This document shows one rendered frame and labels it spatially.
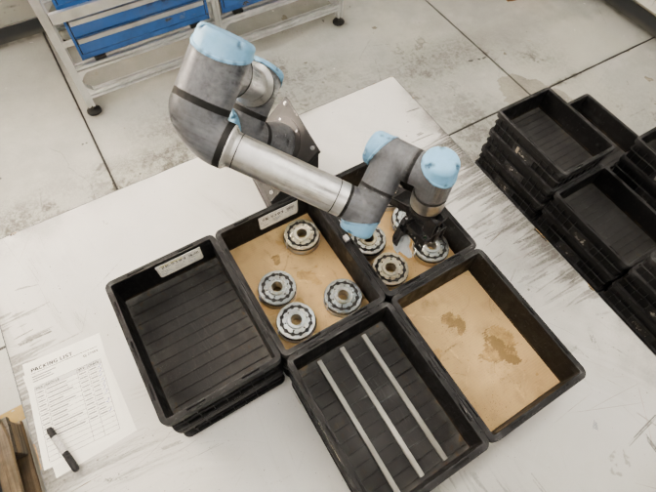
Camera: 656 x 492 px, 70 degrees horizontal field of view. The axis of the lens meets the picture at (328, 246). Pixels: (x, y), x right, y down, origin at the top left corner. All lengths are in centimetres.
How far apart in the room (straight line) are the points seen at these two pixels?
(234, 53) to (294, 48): 236
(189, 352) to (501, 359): 81
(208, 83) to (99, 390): 90
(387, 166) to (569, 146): 145
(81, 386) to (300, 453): 62
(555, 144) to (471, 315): 115
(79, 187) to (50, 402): 150
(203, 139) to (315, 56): 233
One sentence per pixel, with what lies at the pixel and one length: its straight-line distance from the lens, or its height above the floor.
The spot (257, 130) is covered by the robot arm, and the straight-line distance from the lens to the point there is 137.
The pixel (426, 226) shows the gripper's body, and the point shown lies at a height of 113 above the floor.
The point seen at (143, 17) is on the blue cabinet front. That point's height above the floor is 44.
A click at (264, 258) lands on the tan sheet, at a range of 135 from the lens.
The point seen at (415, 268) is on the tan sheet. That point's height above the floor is 83.
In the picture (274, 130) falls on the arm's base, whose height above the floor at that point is 97.
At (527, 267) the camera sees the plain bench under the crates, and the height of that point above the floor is 70.
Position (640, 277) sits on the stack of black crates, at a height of 49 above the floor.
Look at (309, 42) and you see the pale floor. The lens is 333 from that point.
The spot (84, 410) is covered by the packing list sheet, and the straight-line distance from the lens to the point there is 147.
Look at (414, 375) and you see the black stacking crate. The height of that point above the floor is 83.
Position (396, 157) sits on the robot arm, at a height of 130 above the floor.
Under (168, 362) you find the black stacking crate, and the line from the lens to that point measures 129.
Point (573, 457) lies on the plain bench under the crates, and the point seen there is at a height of 70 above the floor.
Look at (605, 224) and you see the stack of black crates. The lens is 229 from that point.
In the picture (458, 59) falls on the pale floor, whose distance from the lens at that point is 335.
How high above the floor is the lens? 202
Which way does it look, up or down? 61 degrees down
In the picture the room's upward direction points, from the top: 3 degrees clockwise
